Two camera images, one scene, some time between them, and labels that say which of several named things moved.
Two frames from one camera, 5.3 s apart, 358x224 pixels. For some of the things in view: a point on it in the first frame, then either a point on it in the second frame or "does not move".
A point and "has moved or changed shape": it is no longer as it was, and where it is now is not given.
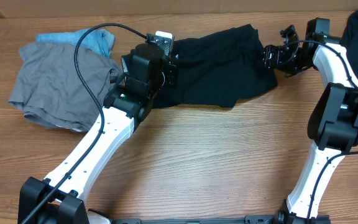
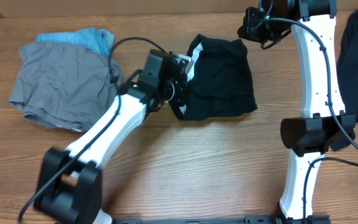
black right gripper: [270, 56] to [247, 28]
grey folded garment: [50, 91] does not move
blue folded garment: [99, 40] does not move
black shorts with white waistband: [217, 68] has moved or changed shape
